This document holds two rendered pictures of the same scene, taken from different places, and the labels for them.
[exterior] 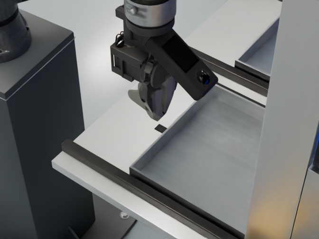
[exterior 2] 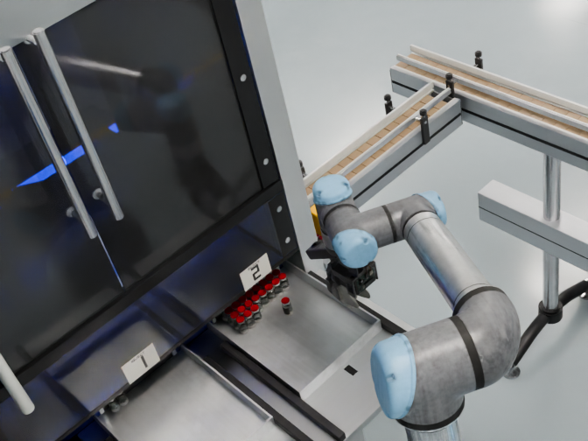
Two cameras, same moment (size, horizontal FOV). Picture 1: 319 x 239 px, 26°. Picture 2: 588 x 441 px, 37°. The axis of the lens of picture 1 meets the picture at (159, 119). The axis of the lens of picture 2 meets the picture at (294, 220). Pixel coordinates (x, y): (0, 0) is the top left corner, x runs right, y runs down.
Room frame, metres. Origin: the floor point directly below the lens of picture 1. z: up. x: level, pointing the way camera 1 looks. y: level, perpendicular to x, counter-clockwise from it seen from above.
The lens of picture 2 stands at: (2.04, 0.38, 2.44)
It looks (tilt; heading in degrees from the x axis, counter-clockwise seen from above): 41 degrees down; 200
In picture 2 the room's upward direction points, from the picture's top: 14 degrees counter-clockwise
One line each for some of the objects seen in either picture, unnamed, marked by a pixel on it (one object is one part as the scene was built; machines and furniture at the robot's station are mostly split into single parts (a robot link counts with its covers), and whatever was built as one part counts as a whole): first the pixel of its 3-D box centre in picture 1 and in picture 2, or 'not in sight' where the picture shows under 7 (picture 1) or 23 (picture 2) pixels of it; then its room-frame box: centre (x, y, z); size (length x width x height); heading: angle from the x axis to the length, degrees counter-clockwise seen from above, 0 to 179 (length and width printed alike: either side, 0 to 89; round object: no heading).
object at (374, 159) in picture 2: not in sight; (365, 157); (0.17, -0.05, 0.92); 0.69 x 0.15 x 0.16; 144
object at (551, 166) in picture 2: not in sight; (551, 237); (0.02, 0.45, 0.46); 0.09 x 0.09 x 0.77; 54
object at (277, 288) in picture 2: not in sight; (260, 301); (0.69, -0.25, 0.90); 0.18 x 0.02 x 0.05; 144
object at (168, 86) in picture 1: (154, 89); (349, 299); (0.81, 0.01, 1.05); 0.06 x 0.03 x 0.09; 54
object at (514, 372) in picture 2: not in sight; (549, 318); (0.02, 0.45, 0.07); 0.50 x 0.08 x 0.14; 144
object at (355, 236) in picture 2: not in sight; (359, 234); (0.88, 0.07, 1.31); 0.11 x 0.11 x 0.08; 26
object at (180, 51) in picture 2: not in sight; (166, 122); (0.76, -0.29, 1.51); 0.43 x 0.01 x 0.59; 144
